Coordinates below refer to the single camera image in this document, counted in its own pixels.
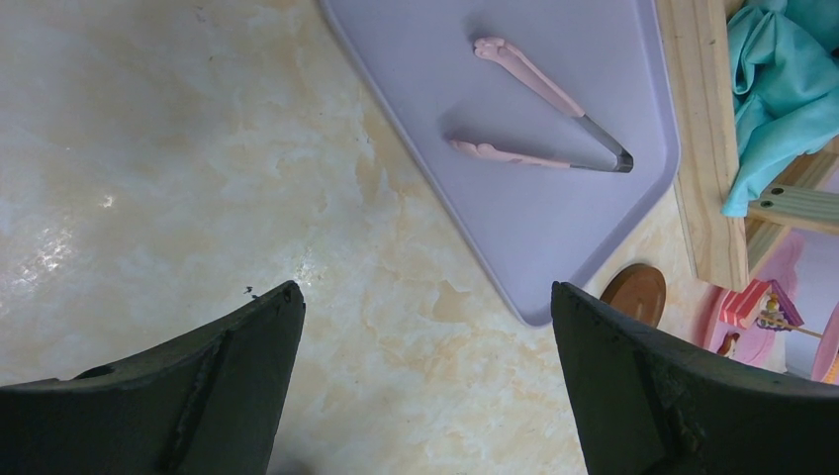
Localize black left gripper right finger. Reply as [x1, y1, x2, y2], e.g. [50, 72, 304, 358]
[551, 282, 838, 474]

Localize brown saucer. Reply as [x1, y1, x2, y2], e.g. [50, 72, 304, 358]
[600, 263, 667, 328]

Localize red striped cake piece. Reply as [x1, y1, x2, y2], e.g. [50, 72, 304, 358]
[716, 280, 804, 332]

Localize pink three-tier cake stand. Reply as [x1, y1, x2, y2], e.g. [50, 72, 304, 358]
[698, 233, 839, 385]

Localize teal cloth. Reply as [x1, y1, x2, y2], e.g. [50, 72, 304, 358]
[721, 1, 838, 218]

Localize lavender serving tray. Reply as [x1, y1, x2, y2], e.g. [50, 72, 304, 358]
[321, 1, 680, 328]

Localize pink food tongs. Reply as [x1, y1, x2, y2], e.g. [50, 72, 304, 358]
[439, 37, 634, 173]

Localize wooden clothes rack frame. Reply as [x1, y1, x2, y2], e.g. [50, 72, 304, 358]
[656, 1, 838, 291]

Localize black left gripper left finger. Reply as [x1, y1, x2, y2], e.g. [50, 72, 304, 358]
[1, 281, 306, 474]

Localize star-shaped iced cookie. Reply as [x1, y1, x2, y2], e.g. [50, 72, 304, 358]
[716, 332, 740, 358]

